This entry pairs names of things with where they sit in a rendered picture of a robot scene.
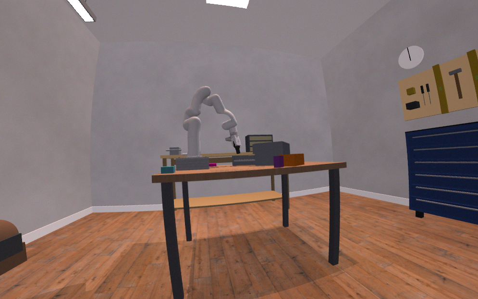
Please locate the orange open box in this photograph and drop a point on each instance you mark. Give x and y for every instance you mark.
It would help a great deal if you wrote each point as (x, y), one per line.
(293, 159)

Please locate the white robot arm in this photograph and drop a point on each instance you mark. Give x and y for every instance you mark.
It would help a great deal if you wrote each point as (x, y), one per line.
(192, 123)

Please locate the purple block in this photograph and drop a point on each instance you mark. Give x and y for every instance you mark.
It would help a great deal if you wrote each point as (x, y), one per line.
(278, 161)

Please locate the teal cube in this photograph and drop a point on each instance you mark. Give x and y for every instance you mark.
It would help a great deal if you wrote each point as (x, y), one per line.
(168, 170)

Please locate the grey cabinet with drawer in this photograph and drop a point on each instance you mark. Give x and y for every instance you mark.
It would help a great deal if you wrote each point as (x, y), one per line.
(264, 153)

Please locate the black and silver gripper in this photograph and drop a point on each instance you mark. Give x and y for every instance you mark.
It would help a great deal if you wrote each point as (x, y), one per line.
(236, 143)

